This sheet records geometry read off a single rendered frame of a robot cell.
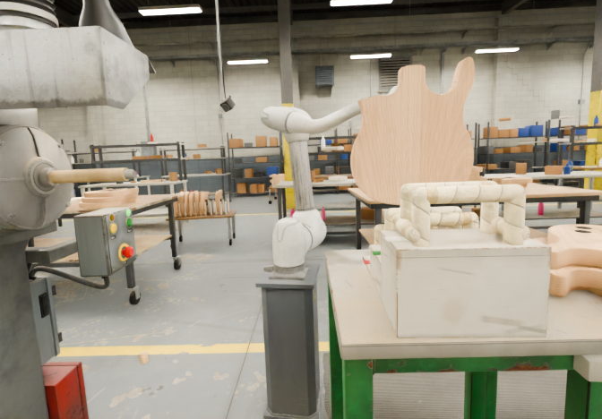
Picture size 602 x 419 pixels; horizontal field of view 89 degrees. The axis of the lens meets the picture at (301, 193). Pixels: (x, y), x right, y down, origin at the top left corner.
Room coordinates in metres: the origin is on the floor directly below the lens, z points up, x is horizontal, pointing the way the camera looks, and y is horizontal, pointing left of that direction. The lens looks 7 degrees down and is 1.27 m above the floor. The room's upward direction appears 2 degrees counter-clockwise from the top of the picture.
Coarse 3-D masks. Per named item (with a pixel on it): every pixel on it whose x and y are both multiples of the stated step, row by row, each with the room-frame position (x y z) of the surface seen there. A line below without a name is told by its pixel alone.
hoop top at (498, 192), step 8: (496, 184) 0.56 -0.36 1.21; (504, 184) 0.55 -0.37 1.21; (512, 184) 0.55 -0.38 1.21; (416, 192) 0.56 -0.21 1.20; (424, 192) 0.55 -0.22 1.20; (432, 192) 0.55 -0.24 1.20; (440, 192) 0.55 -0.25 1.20; (448, 192) 0.55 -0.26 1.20; (456, 192) 0.55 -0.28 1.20; (464, 192) 0.54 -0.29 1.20; (472, 192) 0.54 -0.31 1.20; (480, 192) 0.54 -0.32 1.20; (488, 192) 0.54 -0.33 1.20; (496, 192) 0.54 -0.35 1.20; (504, 192) 0.54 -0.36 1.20; (512, 192) 0.54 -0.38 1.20; (520, 192) 0.54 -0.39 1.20; (432, 200) 0.55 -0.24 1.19; (440, 200) 0.55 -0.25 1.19; (448, 200) 0.55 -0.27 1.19; (456, 200) 0.55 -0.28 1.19; (464, 200) 0.55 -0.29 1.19; (472, 200) 0.55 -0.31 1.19; (480, 200) 0.55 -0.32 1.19; (488, 200) 0.54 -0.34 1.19; (496, 200) 0.54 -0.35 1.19; (504, 200) 0.54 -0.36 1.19
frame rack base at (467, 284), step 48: (384, 240) 0.64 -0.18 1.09; (432, 240) 0.59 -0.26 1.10; (480, 240) 0.58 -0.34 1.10; (528, 240) 0.57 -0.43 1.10; (384, 288) 0.65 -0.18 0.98; (432, 288) 0.54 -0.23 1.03; (480, 288) 0.53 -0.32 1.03; (528, 288) 0.53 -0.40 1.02; (432, 336) 0.54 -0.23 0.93; (480, 336) 0.53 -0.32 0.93; (528, 336) 0.53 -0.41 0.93
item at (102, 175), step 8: (104, 168) 0.75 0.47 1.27; (112, 168) 0.74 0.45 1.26; (120, 168) 0.74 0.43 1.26; (56, 176) 0.74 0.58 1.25; (64, 176) 0.74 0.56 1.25; (72, 176) 0.74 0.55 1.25; (80, 176) 0.74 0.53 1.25; (88, 176) 0.74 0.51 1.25; (96, 176) 0.74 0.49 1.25; (104, 176) 0.74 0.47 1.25; (112, 176) 0.73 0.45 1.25; (120, 176) 0.73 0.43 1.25
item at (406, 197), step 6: (402, 192) 0.64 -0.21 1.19; (408, 192) 0.63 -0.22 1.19; (402, 198) 0.64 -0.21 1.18; (408, 198) 0.63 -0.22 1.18; (402, 204) 0.64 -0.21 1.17; (408, 204) 0.63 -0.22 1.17; (402, 210) 0.64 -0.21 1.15; (408, 210) 0.63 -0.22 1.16; (402, 216) 0.64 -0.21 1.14; (408, 216) 0.63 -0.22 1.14
